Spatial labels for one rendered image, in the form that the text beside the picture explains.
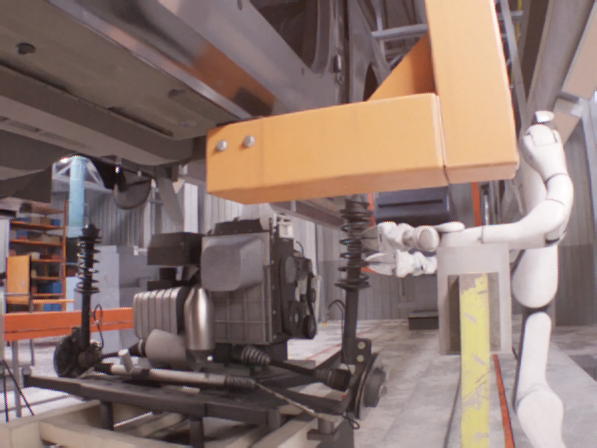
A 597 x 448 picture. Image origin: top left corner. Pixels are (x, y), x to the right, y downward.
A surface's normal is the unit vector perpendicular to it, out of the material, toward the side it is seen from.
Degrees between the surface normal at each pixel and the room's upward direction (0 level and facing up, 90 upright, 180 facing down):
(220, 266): 90
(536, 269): 89
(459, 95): 90
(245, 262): 90
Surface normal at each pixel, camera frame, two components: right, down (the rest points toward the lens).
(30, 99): 0.92, 0.07
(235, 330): -0.37, -0.09
